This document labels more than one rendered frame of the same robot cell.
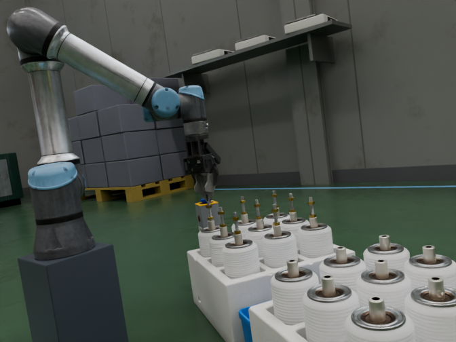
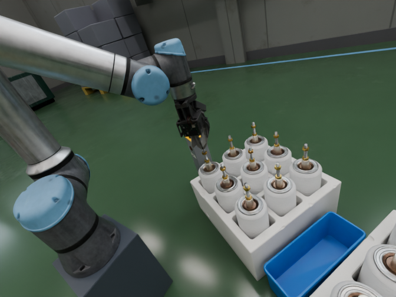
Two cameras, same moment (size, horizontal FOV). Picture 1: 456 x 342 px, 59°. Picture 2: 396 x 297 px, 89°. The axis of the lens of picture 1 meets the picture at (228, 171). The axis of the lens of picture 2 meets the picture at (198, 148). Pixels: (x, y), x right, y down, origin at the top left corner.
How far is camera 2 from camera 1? 0.72 m
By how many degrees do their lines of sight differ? 28
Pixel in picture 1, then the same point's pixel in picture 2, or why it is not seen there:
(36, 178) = (24, 223)
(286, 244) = (291, 196)
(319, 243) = (313, 182)
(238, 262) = (254, 225)
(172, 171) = not seen: hidden behind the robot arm
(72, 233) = (95, 249)
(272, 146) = (204, 39)
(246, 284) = (266, 243)
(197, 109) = (182, 70)
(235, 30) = not seen: outside the picture
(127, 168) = not seen: hidden behind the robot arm
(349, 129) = (257, 20)
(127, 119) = (101, 35)
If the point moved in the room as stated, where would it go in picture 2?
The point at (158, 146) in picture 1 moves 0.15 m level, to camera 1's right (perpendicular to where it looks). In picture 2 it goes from (128, 50) to (137, 48)
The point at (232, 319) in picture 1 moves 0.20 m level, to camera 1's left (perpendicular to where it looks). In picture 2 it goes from (255, 267) to (192, 287)
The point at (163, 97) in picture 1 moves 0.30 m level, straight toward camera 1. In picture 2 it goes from (148, 83) to (179, 177)
